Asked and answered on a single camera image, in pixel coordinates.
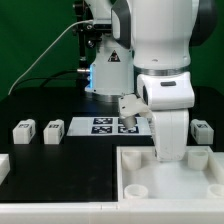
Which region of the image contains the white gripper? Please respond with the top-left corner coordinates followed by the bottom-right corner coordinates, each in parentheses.
top-left (118, 73), bottom-right (195, 161)

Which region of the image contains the white square tabletop tray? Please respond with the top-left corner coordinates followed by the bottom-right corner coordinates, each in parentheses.
top-left (117, 146), bottom-right (224, 201)

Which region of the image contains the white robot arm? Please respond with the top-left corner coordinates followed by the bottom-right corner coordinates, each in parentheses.
top-left (84, 0), bottom-right (217, 161)

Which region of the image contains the white sheet with markers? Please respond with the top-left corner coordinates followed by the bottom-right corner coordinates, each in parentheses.
top-left (67, 117), bottom-right (151, 136)

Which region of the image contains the white block left edge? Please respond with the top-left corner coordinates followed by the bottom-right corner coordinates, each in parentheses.
top-left (0, 154), bottom-right (10, 185)

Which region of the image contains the black cable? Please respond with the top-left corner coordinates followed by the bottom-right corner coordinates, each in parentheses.
top-left (11, 69), bottom-right (88, 95)

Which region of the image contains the white cable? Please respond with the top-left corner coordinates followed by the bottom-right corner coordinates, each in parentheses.
top-left (7, 19), bottom-right (95, 96)

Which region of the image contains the white front rail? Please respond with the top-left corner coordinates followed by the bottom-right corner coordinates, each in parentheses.
top-left (0, 199), bottom-right (224, 224)

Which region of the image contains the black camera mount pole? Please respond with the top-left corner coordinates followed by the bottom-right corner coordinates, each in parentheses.
top-left (72, 0), bottom-right (101, 88)

